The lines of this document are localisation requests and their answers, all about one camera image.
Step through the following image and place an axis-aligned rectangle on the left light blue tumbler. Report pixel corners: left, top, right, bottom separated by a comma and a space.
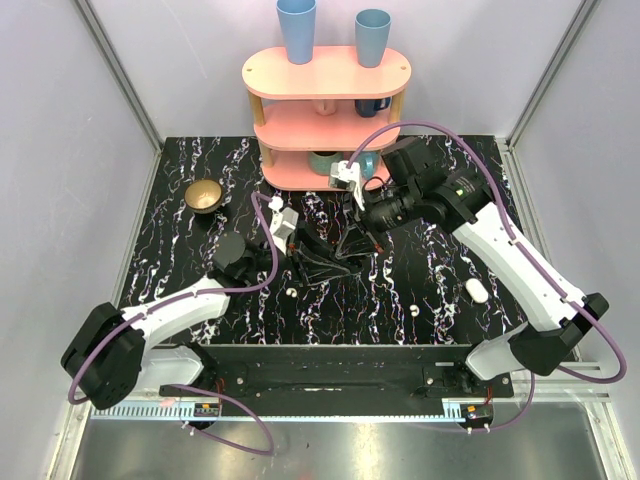
276, 0, 316, 65

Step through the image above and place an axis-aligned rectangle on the white oval case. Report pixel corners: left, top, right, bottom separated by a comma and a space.
464, 278, 489, 304

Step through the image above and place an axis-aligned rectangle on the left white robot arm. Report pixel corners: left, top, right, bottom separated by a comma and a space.
61, 223, 358, 410

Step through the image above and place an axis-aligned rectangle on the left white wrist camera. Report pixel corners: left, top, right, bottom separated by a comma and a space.
270, 207, 299, 254

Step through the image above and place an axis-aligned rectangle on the pink three-tier wooden shelf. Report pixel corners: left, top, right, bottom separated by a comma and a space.
242, 46, 412, 191

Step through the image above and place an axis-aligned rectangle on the pink mug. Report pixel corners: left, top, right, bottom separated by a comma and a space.
312, 99, 337, 116

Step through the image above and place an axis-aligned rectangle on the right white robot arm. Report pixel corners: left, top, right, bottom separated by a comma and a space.
329, 137, 609, 397

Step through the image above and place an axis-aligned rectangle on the right light blue tumbler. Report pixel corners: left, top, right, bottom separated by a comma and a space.
355, 9, 391, 68

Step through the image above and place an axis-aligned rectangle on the green ceramic mug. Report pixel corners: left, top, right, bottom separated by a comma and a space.
307, 151, 344, 177

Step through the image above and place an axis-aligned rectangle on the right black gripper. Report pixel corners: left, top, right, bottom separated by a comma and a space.
335, 183, 419, 259

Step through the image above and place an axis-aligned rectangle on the light blue tumbler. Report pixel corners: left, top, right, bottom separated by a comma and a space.
276, 0, 316, 65
355, 9, 391, 68

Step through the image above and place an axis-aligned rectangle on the black mounting base plate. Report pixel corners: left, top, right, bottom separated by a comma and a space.
189, 344, 514, 400

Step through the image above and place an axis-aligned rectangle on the light blue ceramic mug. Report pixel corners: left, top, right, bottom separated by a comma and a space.
357, 151, 380, 180

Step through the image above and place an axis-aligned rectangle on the dark blue mug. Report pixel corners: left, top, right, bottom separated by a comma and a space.
354, 97, 392, 118

